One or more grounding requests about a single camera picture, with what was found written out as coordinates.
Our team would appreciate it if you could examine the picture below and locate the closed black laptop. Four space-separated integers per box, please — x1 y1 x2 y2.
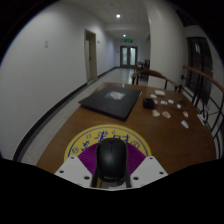
78 85 143 122

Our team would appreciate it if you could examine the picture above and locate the black railing with wooden handrail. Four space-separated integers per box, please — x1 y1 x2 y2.
181 64 224 162

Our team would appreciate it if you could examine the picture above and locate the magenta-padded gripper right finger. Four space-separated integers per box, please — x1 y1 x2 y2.
124 146 169 188

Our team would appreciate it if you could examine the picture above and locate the black computer mouse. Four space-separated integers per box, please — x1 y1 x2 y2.
94 137 129 184

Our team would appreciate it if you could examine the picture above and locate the white side door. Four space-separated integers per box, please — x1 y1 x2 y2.
83 28 99 83

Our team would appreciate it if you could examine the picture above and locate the small black cup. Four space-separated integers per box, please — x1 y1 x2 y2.
142 97 156 110

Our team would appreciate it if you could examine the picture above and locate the round yellow mouse pad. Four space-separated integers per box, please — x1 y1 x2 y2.
63 124 153 163

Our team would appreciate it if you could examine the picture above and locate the wooden armchair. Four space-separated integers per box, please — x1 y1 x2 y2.
131 68 180 92

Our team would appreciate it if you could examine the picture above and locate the glass double door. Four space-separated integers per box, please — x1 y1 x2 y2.
119 45 138 69

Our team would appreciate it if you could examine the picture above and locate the dark window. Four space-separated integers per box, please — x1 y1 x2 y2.
186 36 215 105

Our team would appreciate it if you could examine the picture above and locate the flat white box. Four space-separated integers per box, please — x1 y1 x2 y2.
154 89 167 97

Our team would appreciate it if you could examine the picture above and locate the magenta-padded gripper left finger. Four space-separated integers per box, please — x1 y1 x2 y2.
54 143 101 188

